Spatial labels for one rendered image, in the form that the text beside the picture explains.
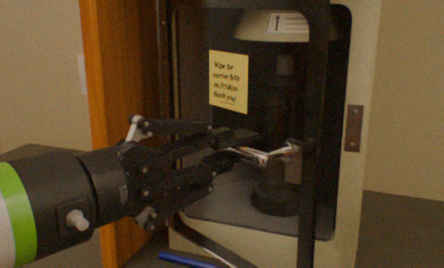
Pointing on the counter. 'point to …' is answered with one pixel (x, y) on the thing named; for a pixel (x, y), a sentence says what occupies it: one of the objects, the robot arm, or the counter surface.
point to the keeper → (353, 127)
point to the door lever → (244, 152)
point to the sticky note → (228, 80)
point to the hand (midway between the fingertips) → (230, 147)
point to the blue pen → (187, 261)
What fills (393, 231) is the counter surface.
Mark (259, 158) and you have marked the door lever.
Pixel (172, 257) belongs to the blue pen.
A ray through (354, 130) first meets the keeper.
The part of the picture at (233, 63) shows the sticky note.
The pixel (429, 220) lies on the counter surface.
